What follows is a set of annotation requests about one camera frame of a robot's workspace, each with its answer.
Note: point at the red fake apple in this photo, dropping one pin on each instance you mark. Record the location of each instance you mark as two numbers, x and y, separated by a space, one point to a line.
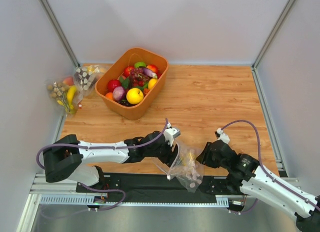
112 84
128 71

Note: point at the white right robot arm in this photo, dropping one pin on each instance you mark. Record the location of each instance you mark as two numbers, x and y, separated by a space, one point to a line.
246 175

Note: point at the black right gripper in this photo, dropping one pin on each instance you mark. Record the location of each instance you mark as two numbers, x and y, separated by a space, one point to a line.
205 155

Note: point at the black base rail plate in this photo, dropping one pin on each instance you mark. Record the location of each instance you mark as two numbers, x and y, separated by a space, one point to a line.
156 188

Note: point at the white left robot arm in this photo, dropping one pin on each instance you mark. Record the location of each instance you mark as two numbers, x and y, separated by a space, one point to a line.
76 160

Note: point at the yellow fake pear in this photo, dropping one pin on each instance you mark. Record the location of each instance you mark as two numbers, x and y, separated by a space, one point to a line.
188 157

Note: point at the purple fake fruit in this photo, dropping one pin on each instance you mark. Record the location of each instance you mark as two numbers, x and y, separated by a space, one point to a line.
119 93

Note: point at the purple fake eggplant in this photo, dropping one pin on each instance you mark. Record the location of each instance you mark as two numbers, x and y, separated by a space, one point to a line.
149 72

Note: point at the red fake apple in basket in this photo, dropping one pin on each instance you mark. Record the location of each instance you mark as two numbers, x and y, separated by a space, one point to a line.
128 71

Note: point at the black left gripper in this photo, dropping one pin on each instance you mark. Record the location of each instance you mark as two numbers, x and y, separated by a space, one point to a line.
172 155

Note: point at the yellow fake lemon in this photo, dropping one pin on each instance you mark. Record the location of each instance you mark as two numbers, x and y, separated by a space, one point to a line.
152 83
134 96

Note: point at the clear polka dot zip bag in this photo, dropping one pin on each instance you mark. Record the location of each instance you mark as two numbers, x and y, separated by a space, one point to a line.
184 166

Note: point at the red fake grape bunch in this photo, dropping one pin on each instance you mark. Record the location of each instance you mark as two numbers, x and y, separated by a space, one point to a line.
138 78

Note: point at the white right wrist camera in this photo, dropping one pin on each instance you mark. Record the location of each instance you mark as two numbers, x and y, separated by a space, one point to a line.
220 135

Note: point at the fake orange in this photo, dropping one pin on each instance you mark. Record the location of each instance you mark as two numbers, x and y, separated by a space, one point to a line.
109 95

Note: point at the clear bag with banana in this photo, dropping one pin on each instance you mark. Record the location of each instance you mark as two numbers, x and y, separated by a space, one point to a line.
65 94

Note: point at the yellow fake lemon in basket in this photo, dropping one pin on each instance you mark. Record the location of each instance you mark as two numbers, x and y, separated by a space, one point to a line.
152 83

